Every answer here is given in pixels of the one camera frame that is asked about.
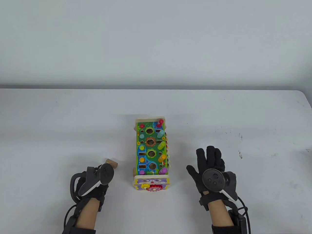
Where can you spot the person's left hand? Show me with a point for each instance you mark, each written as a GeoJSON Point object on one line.
{"type": "Point", "coordinates": [100, 192]}

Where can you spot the person's right hand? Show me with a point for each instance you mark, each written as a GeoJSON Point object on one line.
{"type": "Point", "coordinates": [214, 158]}

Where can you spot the wooden toy hammer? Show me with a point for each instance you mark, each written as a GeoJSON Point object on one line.
{"type": "Point", "coordinates": [112, 163]}

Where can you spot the colourful wooden whack-a-mole toy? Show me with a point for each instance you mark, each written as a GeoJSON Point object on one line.
{"type": "Point", "coordinates": [152, 181]}

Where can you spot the person's left forearm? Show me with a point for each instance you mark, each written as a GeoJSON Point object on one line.
{"type": "Point", "coordinates": [87, 214]}

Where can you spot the black right forearm box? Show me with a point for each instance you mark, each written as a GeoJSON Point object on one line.
{"type": "Point", "coordinates": [241, 221]}

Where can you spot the black left forearm box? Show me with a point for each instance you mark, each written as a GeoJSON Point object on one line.
{"type": "Point", "coordinates": [70, 224]}

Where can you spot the black left hand controller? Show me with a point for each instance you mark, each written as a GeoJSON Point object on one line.
{"type": "Point", "coordinates": [106, 174]}

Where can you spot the black hand controller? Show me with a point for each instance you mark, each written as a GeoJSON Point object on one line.
{"type": "Point", "coordinates": [106, 174]}
{"type": "Point", "coordinates": [213, 179]}

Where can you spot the black right hand controller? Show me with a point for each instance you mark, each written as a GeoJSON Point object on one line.
{"type": "Point", "coordinates": [213, 179]}

